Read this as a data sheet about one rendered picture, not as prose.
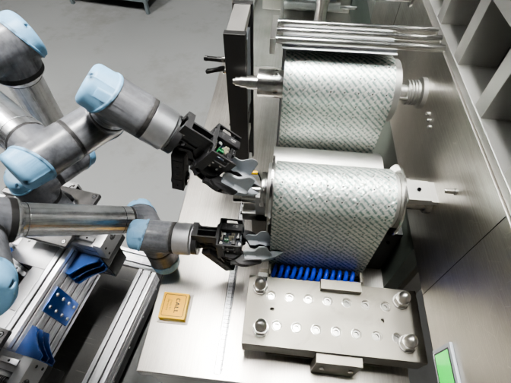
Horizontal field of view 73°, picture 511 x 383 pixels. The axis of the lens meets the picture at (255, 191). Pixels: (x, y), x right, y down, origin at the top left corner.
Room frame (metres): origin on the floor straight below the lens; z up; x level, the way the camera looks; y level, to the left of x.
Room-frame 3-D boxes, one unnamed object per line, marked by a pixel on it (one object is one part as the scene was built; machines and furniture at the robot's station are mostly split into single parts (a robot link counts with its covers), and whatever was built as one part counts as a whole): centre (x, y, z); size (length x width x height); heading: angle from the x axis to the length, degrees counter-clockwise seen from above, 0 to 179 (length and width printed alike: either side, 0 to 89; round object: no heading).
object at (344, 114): (0.56, -0.17, 1.16); 0.39 x 0.23 x 0.51; 174
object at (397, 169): (0.42, -0.29, 1.25); 0.15 x 0.01 x 0.15; 174
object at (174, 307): (0.31, 0.22, 0.91); 0.07 x 0.07 x 0.02; 84
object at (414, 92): (0.66, -0.35, 1.33); 0.07 x 0.07 x 0.07; 84
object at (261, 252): (0.37, -0.02, 1.12); 0.09 x 0.03 x 0.06; 83
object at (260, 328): (0.22, -0.01, 1.05); 0.04 x 0.04 x 0.04
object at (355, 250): (0.37, -0.15, 1.11); 0.23 x 0.01 x 0.18; 84
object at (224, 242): (0.40, 0.09, 1.12); 0.12 x 0.08 x 0.09; 84
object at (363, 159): (0.55, -0.17, 1.17); 0.26 x 0.12 x 0.12; 84
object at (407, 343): (0.19, -0.33, 1.05); 0.04 x 0.04 x 0.04
